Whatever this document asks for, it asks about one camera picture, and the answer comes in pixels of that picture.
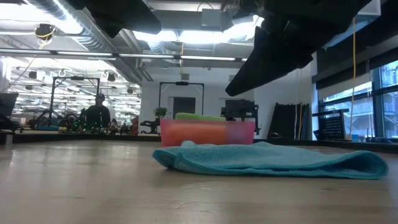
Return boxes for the red plastic basket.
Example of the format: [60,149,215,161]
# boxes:
[159,119,257,147]

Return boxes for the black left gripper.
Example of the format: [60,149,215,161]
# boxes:
[67,0,162,39]

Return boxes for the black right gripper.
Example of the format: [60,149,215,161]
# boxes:
[221,0,373,97]

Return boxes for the light blue tagged towel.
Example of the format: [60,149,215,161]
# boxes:
[152,139,389,180]

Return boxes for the yellow hanging cable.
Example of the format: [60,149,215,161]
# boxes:
[349,17,358,135]

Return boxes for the black boards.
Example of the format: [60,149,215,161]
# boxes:
[269,102,312,140]

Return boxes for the long light strip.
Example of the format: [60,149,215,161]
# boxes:
[0,48,249,64]

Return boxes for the black equipment rack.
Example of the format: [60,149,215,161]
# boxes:
[220,98,260,123]

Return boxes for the yellow cable reel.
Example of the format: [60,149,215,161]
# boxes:
[34,23,57,42]

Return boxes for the silver ventilation duct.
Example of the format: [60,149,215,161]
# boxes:
[27,0,155,85]

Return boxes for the grey ceiling box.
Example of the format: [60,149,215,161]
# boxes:
[200,8,223,29]

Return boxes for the black gantry frame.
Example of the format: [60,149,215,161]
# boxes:
[158,80,206,122]
[49,75,101,125]

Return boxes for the person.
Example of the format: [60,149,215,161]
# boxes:
[83,93,111,132]

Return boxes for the dark monitor screen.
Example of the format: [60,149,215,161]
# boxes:
[0,92,19,118]

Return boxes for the green microfiber towel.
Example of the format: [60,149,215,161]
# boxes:
[174,112,228,123]

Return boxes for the potted green plant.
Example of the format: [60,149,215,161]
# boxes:
[153,106,169,134]

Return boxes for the black perforated metal stand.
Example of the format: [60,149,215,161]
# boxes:
[312,108,349,141]

